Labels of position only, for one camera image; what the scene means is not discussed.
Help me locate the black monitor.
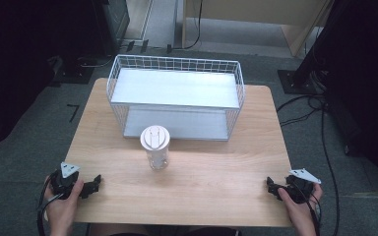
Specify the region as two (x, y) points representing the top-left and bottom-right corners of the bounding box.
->
(92, 0), (131, 57)

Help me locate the black metal stand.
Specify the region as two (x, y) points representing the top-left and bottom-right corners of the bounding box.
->
(291, 0), (352, 87)

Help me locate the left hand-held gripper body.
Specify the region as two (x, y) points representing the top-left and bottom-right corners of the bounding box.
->
(49, 161), (84, 201)

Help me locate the left hand-held gripper cable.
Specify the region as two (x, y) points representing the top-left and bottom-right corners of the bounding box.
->
(36, 175), (65, 236)

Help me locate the person's right hand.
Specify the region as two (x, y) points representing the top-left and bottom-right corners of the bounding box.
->
(277, 182), (324, 231)

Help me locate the black stand base plate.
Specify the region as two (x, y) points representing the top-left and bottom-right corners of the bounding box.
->
(277, 68), (326, 96)
(48, 55), (99, 88)

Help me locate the beige wooden cabinet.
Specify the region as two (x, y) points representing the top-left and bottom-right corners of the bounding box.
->
(180, 0), (336, 58)

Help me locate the person's left hand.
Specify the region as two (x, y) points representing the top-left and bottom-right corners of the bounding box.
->
(43, 175), (85, 230)

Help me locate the long black floor cable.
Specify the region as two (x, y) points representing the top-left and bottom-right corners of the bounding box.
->
(319, 104), (342, 236)

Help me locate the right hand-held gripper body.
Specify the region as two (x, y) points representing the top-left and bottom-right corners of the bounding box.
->
(284, 168), (322, 205)

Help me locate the right hand-held gripper cable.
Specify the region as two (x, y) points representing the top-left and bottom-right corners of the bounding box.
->
(289, 181), (323, 236)

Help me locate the black hanging cable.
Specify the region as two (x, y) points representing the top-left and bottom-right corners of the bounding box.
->
(166, 0), (205, 55)

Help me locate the clear cup with white lid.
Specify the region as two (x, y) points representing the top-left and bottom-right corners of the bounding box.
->
(139, 124), (171, 171)

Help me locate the hand-held gripper cable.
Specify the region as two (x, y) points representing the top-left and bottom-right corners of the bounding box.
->
(36, 175), (65, 236)
(289, 181), (323, 236)

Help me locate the dark curtain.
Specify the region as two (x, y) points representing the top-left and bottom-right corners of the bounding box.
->
(0, 0), (106, 155)

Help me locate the white wire shelf rack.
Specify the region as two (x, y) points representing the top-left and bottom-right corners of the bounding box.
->
(106, 54), (246, 143)

